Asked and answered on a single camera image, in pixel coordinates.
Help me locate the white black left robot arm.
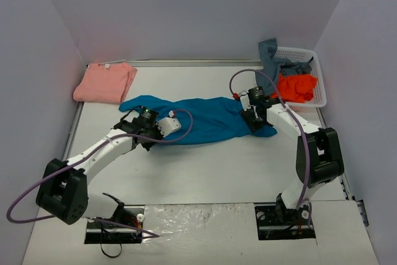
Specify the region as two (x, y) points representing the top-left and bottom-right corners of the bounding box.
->
(36, 107), (180, 227)

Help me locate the orange t shirt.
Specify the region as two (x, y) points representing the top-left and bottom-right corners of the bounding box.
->
(277, 74), (318, 103)

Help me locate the teal blue t shirt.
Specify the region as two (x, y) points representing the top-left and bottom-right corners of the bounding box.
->
(118, 95), (277, 145)

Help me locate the grey t shirt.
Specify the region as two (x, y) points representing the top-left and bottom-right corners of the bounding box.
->
(256, 38), (314, 96)

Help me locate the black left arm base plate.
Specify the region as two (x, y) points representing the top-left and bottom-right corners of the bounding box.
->
(84, 193), (145, 245)

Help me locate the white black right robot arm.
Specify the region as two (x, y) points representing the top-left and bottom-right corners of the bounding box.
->
(234, 87), (344, 223)

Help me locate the white plastic laundry basket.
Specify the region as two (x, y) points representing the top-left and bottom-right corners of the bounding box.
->
(275, 47), (327, 109)

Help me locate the pink t shirt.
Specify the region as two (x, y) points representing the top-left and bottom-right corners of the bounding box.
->
(73, 62), (137, 104)

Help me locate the thin black cable loop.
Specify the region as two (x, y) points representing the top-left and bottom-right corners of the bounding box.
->
(99, 241), (122, 259)

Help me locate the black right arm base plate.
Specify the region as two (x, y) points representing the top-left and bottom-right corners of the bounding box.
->
(254, 203), (316, 241)

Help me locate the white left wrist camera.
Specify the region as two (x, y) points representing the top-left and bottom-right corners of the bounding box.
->
(156, 110), (182, 138)

